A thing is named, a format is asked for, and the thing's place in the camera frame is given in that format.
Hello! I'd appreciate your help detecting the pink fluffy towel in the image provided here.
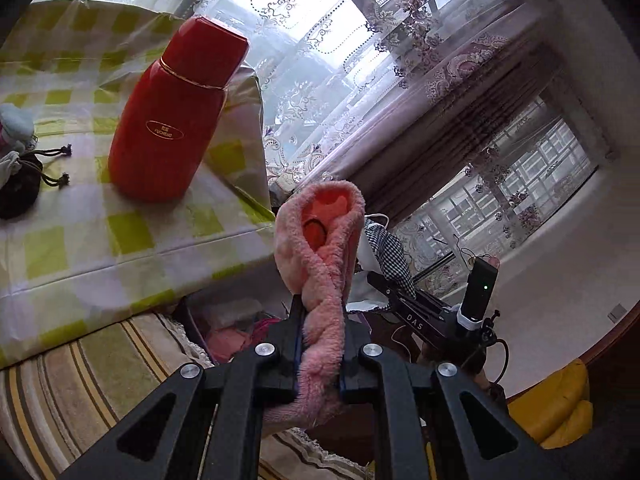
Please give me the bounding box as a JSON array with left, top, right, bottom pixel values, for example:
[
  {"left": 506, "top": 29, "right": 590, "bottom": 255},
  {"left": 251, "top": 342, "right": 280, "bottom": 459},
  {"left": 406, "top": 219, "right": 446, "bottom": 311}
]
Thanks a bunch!
[{"left": 265, "top": 180, "right": 368, "bottom": 426}]

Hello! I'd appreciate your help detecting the white lace sheer curtain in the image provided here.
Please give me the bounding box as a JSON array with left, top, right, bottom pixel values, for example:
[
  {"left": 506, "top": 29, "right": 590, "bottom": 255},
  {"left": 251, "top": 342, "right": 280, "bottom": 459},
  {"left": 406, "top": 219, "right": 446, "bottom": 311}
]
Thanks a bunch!
[{"left": 30, "top": 0, "right": 451, "bottom": 196}]

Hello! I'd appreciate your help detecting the light pink cloth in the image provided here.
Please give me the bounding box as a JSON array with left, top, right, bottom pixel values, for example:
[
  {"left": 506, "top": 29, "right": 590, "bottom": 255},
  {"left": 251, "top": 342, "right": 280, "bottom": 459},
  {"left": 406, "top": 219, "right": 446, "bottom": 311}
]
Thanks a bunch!
[{"left": 207, "top": 327, "right": 251, "bottom": 361}]

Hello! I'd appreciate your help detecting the green checkered tablecloth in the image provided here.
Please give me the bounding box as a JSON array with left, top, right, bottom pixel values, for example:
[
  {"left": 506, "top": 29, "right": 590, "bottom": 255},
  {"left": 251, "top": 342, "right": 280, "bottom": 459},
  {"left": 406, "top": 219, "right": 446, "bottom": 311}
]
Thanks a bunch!
[{"left": 0, "top": 0, "right": 278, "bottom": 368}]

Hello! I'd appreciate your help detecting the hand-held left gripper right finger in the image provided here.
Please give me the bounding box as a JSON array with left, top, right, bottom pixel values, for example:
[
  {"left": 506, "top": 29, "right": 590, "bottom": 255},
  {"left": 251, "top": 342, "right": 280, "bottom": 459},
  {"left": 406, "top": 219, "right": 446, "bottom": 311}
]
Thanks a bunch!
[{"left": 340, "top": 316, "right": 568, "bottom": 480}]

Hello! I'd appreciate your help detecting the black white gingham pouch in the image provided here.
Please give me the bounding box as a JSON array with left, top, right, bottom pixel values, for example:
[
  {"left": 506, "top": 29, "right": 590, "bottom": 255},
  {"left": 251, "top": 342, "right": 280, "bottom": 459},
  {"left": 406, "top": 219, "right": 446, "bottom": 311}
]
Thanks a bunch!
[{"left": 357, "top": 215, "right": 417, "bottom": 297}]

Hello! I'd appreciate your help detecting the black drawstring pouch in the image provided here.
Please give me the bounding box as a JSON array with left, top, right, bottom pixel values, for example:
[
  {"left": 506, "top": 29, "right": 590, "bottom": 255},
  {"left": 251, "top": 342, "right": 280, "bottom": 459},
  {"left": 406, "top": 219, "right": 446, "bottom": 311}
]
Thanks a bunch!
[{"left": 0, "top": 145, "right": 72, "bottom": 220}]

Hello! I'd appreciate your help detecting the pale blue folded cloth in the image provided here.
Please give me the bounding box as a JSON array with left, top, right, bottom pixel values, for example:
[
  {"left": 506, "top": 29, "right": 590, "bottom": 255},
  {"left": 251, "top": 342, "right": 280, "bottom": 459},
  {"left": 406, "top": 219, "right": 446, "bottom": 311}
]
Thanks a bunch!
[{"left": 0, "top": 104, "right": 36, "bottom": 153}]

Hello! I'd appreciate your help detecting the mauve embroidered curtain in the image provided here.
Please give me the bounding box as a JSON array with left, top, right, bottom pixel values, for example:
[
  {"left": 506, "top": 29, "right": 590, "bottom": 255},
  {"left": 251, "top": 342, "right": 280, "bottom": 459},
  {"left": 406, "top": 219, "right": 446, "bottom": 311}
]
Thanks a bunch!
[{"left": 300, "top": 25, "right": 616, "bottom": 281}]

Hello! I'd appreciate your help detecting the black cable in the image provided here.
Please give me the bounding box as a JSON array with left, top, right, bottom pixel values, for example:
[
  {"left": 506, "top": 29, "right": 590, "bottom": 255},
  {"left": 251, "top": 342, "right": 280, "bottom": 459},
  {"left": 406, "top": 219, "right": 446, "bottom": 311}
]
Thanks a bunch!
[{"left": 477, "top": 332, "right": 510, "bottom": 403}]

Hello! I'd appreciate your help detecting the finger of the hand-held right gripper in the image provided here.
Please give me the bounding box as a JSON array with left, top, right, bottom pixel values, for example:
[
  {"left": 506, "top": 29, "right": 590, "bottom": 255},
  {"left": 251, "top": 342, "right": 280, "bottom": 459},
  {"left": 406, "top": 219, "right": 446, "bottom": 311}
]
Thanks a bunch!
[{"left": 366, "top": 271, "right": 417, "bottom": 312}]

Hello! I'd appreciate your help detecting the yellow rounded object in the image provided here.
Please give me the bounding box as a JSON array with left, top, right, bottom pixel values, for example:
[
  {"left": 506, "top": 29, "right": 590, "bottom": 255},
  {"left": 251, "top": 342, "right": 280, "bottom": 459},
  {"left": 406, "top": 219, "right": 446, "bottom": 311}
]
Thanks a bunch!
[{"left": 507, "top": 357, "right": 593, "bottom": 451}]

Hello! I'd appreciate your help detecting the white cloth pouch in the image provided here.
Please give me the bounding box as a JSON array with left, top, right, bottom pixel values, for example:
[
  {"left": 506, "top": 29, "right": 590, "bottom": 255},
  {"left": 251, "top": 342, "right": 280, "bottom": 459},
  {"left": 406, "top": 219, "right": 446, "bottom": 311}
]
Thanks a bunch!
[{"left": 0, "top": 152, "right": 23, "bottom": 183}]

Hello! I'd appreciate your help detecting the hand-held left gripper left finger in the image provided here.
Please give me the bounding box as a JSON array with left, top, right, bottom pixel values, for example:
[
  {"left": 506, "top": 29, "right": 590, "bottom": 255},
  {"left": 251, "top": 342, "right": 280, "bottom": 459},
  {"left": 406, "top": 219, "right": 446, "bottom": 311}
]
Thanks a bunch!
[{"left": 72, "top": 295, "right": 307, "bottom": 480}]

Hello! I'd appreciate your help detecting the red thermos flask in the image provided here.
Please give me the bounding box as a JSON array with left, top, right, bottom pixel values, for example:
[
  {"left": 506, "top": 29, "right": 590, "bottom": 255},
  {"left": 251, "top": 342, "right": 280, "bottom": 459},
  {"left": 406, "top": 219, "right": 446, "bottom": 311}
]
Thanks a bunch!
[{"left": 107, "top": 16, "right": 250, "bottom": 204}]

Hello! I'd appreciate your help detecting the side window lace curtain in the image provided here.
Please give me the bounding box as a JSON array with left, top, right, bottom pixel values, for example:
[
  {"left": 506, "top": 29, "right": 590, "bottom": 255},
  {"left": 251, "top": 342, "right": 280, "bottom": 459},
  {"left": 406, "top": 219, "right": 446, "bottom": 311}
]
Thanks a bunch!
[{"left": 390, "top": 110, "right": 601, "bottom": 286}]

